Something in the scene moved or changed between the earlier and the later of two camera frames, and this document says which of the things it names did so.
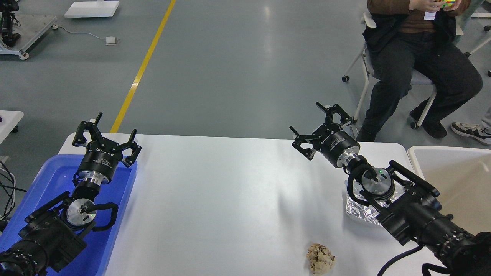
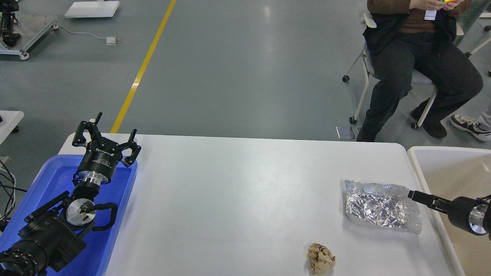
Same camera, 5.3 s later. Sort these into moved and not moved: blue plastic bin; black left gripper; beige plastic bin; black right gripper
Moved: black right gripper
Not moved: blue plastic bin; black left gripper; beige plastic bin
